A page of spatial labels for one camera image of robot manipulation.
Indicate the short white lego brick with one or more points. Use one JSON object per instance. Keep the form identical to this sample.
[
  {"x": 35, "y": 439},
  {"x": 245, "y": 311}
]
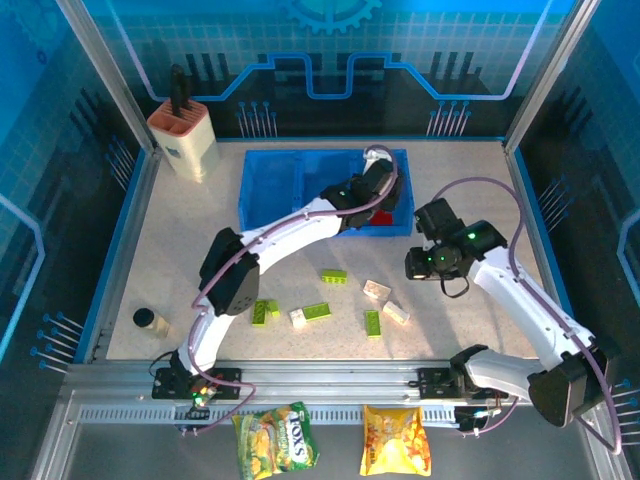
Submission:
[{"x": 298, "y": 318}]

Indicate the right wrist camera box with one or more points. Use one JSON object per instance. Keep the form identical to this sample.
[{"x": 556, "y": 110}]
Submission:
[{"x": 435, "y": 217}]

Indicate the beige knife block pink top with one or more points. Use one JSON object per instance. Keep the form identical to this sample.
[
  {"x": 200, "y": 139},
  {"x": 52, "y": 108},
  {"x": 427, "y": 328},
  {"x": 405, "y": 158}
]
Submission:
[{"x": 195, "y": 145}]

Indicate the yellow snack bag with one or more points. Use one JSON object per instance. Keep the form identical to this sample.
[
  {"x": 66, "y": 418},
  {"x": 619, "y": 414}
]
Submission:
[{"x": 395, "y": 440}]

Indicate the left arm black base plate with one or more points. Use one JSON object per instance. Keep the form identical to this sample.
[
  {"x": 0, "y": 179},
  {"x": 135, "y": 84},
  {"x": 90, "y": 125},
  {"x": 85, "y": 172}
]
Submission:
[{"x": 225, "y": 374}]

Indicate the blue three-compartment plastic bin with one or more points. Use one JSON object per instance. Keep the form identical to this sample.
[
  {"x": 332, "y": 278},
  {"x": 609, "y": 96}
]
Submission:
[{"x": 270, "y": 185}]

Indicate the aluminium mounting rail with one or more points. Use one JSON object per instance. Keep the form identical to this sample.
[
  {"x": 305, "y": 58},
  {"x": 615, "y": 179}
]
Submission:
[{"x": 325, "y": 380}]

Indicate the long red lego brick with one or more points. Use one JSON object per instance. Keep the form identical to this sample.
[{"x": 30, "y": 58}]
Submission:
[{"x": 385, "y": 220}]

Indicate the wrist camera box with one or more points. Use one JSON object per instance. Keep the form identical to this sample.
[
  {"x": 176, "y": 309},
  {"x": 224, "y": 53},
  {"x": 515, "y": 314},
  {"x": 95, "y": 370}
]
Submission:
[
  {"x": 372, "y": 159},
  {"x": 435, "y": 217}
]

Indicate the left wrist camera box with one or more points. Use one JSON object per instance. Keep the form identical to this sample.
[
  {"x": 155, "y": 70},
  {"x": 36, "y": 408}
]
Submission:
[{"x": 372, "y": 159}]

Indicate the aluminium frame post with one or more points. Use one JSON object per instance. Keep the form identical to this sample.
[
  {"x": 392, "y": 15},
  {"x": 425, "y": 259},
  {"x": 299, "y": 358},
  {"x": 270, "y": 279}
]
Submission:
[
  {"x": 112, "y": 75},
  {"x": 550, "y": 75}
]

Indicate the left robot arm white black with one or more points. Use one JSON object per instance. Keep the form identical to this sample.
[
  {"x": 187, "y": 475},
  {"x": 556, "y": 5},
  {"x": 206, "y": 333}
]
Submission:
[{"x": 280, "y": 235}]

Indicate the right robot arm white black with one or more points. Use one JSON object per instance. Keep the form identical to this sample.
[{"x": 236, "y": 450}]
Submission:
[{"x": 525, "y": 300}]

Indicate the green Fox's candy bag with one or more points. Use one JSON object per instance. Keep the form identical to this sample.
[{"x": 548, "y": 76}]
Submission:
[{"x": 275, "y": 442}]

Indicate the small green lego brick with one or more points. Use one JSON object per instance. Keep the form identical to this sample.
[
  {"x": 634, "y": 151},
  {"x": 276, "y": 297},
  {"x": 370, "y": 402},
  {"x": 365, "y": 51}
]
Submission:
[{"x": 274, "y": 308}]

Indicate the glass jar black lid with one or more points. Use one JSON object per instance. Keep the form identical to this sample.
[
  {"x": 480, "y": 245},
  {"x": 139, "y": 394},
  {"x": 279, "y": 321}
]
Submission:
[{"x": 146, "y": 320}]

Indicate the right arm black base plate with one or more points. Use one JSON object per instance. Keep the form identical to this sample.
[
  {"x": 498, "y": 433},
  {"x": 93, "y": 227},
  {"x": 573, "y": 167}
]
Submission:
[{"x": 430, "y": 382}]

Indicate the long green lego brick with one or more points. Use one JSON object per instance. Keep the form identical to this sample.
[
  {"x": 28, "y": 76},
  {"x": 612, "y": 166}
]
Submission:
[
  {"x": 316, "y": 311},
  {"x": 261, "y": 315},
  {"x": 334, "y": 276},
  {"x": 372, "y": 324}
]

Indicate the long white lego brick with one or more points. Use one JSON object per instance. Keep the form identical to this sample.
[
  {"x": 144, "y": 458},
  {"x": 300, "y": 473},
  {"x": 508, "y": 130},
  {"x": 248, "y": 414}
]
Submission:
[
  {"x": 376, "y": 289},
  {"x": 396, "y": 311}
]

